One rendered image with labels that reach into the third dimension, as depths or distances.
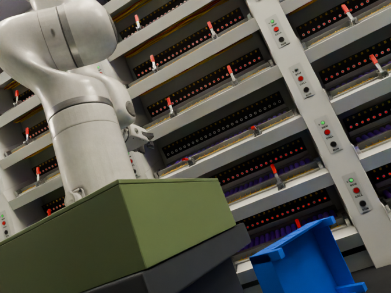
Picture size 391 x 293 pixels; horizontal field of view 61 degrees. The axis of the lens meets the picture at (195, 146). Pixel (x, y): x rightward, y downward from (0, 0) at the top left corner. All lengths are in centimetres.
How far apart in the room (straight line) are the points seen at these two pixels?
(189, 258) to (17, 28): 50
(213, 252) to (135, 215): 16
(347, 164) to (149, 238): 86
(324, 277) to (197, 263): 60
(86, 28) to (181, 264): 46
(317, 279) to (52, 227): 72
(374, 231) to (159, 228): 86
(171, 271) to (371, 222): 85
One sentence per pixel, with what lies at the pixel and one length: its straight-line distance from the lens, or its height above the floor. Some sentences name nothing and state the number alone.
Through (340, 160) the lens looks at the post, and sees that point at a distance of 115.
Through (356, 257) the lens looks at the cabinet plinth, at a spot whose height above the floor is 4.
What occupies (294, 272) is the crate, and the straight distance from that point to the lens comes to 91.
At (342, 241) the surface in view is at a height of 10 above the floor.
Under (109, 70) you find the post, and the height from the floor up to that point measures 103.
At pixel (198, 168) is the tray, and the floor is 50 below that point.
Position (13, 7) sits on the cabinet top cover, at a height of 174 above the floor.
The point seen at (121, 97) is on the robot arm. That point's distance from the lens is 93.
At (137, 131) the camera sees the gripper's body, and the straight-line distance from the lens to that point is 107.
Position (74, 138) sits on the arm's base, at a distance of 58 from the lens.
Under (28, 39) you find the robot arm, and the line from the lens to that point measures 69.
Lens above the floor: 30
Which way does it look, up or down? 13 degrees up
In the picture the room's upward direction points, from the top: 21 degrees counter-clockwise
